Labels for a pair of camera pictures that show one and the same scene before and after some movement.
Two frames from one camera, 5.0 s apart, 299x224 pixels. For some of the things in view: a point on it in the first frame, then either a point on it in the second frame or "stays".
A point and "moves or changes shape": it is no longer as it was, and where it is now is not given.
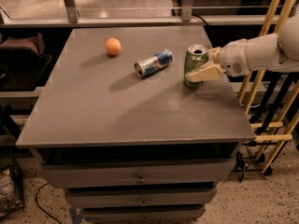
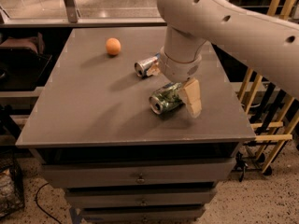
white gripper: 233,59 -> 179,69
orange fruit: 113,46 stays
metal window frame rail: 69,17 stays
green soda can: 195,56 moves or changes shape
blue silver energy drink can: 154,63 stays
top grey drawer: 138,174 stays
